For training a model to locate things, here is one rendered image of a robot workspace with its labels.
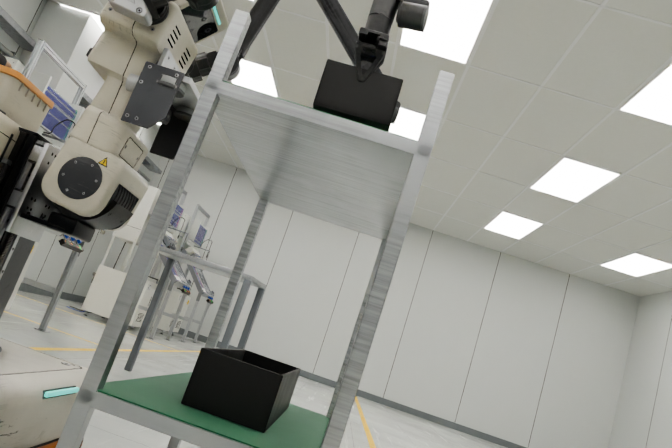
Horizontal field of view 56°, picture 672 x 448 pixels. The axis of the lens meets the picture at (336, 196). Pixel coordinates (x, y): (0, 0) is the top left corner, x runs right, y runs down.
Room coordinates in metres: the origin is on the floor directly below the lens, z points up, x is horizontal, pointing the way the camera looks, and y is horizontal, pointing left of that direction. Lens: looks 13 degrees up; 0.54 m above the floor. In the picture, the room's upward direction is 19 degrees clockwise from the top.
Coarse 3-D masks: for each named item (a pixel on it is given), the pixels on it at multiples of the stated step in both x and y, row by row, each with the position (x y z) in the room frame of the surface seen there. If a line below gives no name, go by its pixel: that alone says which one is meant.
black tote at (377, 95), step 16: (336, 64) 1.27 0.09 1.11; (320, 80) 1.27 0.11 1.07; (336, 80) 1.27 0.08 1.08; (352, 80) 1.27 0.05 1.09; (368, 80) 1.27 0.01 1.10; (384, 80) 1.27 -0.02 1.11; (400, 80) 1.26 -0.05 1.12; (320, 96) 1.27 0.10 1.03; (336, 96) 1.27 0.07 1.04; (352, 96) 1.27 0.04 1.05; (368, 96) 1.27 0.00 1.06; (384, 96) 1.26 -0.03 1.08; (336, 112) 1.28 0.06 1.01; (352, 112) 1.27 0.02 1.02; (368, 112) 1.27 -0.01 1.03; (384, 112) 1.26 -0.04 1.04; (384, 128) 1.28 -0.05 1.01
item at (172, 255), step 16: (176, 256) 3.91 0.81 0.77; (192, 256) 3.87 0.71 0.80; (224, 272) 3.87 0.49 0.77; (160, 288) 4.32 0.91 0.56; (240, 304) 3.81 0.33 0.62; (256, 304) 4.21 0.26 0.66; (144, 320) 4.32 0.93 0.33; (144, 336) 4.34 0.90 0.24; (224, 336) 3.81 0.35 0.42; (128, 368) 4.32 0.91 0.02
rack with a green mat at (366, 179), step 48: (240, 96) 1.14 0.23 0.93; (432, 96) 1.11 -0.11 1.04; (192, 144) 1.14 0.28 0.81; (240, 144) 1.45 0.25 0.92; (288, 144) 1.32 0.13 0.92; (336, 144) 1.21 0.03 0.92; (384, 144) 1.12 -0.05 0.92; (432, 144) 1.11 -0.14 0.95; (288, 192) 1.79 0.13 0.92; (336, 192) 1.59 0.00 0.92; (384, 192) 1.44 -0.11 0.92; (144, 240) 1.15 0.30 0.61; (384, 240) 1.98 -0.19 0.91; (384, 288) 1.11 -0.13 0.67; (96, 384) 1.14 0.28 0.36; (144, 384) 1.39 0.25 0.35; (336, 384) 1.98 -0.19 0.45; (192, 432) 1.13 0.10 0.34; (240, 432) 1.21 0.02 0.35; (288, 432) 1.40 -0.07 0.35; (336, 432) 1.11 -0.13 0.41
